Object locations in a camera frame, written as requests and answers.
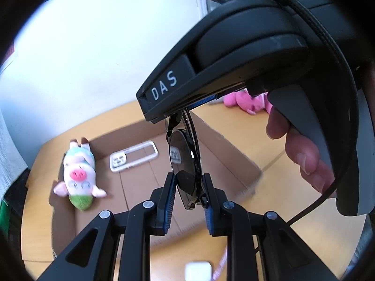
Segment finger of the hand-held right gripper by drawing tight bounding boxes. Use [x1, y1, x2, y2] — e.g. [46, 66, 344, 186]
[187, 93, 219, 109]

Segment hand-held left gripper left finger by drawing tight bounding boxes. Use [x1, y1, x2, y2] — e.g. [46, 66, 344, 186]
[35, 173, 178, 281]

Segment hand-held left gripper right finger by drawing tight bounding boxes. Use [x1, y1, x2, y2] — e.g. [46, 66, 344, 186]
[202, 173, 348, 281]

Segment brown cardboard box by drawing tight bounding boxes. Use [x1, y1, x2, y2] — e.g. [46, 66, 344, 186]
[25, 112, 264, 261]

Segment black sunglasses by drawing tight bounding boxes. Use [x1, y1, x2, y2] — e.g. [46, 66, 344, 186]
[165, 108, 209, 211]

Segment person's right hand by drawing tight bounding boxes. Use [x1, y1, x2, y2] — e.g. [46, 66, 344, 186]
[266, 107, 336, 194]

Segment pink plush toy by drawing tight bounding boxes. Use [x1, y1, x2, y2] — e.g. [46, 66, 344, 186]
[223, 91, 273, 115]

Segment white rounded object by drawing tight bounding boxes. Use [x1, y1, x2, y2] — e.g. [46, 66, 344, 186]
[185, 261, 213, 281]

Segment white phone case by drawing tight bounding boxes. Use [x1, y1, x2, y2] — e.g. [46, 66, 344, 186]
[110, 140, 159, 173]

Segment pig plush toy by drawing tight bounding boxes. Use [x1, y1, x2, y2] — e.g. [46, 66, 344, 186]
[53, 137, 107, 212]

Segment green object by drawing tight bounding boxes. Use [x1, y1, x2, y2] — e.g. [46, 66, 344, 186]
[0, 199, 22, 258]

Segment light grey fabric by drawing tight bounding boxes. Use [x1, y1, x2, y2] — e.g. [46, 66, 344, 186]
[0, 114, 30, 196]

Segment black braided cable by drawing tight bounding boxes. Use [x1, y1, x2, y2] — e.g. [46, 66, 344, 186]
[258, 0, 356, 226]

